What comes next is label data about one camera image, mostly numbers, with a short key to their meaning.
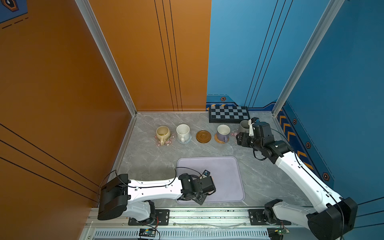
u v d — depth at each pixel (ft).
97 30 2.50
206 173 2.32
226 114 3.80
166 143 3.31
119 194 1.49
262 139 1.87
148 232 2.37
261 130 1.85
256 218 2.38
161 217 2.44
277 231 2.30
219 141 3.34
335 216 1.22
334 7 2.27
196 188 1.87
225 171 2.95
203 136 3.46
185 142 3.32
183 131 3.41
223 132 3.38
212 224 2.38
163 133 3.35
